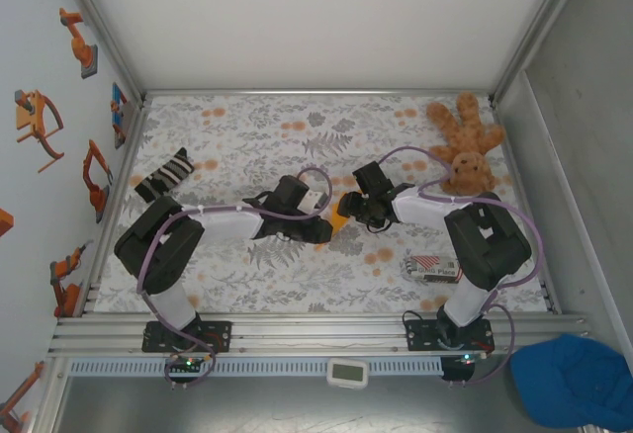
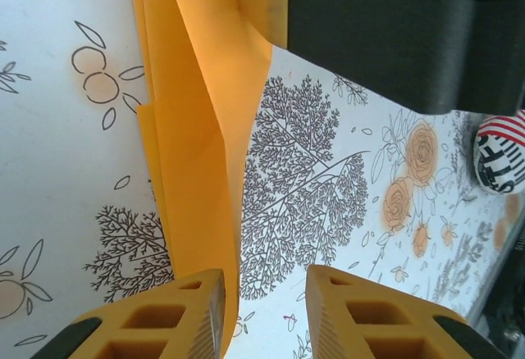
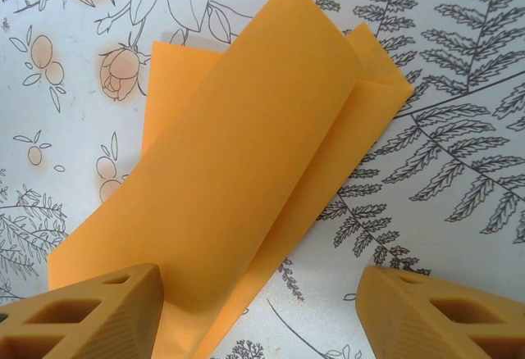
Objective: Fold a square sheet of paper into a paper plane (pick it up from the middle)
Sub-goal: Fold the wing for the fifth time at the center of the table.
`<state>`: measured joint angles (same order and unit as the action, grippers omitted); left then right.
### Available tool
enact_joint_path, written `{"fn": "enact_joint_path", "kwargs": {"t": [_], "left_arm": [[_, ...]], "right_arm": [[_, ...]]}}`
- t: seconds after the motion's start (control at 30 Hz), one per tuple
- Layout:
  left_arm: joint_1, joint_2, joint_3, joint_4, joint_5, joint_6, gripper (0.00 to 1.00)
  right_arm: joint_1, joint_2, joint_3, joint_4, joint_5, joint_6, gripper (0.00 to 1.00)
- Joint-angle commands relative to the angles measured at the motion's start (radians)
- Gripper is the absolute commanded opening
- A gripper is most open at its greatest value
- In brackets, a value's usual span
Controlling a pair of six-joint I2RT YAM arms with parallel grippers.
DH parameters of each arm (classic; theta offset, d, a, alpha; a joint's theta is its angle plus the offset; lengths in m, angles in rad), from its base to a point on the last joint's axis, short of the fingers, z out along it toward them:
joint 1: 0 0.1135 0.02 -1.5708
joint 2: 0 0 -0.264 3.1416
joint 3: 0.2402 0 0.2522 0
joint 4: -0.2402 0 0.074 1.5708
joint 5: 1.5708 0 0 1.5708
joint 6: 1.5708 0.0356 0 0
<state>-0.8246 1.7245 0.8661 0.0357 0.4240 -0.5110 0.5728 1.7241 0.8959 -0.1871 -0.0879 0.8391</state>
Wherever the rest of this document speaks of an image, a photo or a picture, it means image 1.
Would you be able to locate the orange paper sheet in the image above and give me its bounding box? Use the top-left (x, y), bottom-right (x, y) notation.
top-left (316, 198), bottom-right (351, 250)

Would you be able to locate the red white printed packet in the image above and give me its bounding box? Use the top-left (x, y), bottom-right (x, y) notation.
top-left (402, 253), bottom-right (464, 285)

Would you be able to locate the floral print table mat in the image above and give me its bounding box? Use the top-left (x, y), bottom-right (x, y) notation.
top-left (95, 94), bottom-right (553, 313)

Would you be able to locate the brown teddy bear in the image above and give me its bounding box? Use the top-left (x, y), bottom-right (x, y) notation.
top-left (425, 91), bottom-right (507, 197)

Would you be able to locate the black white striped sock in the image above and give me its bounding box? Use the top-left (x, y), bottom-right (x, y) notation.
top-left (134, 146), bottom-right (196, 204)

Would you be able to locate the white digital timer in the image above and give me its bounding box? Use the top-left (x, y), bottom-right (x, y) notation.
top-left (325, 357), bottom-right (370, 390)

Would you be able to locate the blue cloth cap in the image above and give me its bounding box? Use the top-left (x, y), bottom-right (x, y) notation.
top-left (508, 333), bottom-right (633, 430)

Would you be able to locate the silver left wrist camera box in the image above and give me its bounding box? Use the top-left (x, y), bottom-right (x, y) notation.
top-left (300, 189), bottom-right (329, 215)

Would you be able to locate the wide aluminium mounting rail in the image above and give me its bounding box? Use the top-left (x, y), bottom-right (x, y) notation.
top-left (47, 310), bottom-right (591, 358)

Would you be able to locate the thin aluminium frame rail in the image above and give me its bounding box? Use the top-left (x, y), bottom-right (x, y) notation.
top-left (141, 88), bottom-right (497, 100)

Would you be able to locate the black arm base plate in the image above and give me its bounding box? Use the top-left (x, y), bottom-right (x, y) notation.
top-left (405, 318), bottom-right (495, 353)
top-left (141, 320), bottom-right (233, 354)

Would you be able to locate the white slotted cable duct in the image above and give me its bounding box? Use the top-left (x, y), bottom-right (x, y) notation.
top-left (66, 357), bottom-right (445, 378)

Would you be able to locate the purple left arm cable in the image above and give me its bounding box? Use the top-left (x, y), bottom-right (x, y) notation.
top-left (136, 165), bottom-right (333, 390)

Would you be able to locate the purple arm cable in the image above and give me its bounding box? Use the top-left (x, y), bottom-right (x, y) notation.
top-left (377, 145), bottom-right (544, 388)
top-left (136, 165), bottom-right (333, 390)

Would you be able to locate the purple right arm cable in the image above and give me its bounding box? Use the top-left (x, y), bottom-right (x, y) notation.
top-left (377, 145), bottom-right (544, 388)

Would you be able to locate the blue orange machine wall sticker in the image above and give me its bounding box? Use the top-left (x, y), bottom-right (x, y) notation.
top-left (110, 81), bottom-right (131, 150)

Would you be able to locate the aluminium frame post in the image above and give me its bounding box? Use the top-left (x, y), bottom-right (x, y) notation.
top-left (54, 0), bottom-right (149, 108)
top-left (488, 0), bottom-right (594, 106)

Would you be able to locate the orange claw gripper wall sticker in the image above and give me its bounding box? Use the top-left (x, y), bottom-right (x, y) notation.
top-left (13, 88), bottom-right (66, 175)

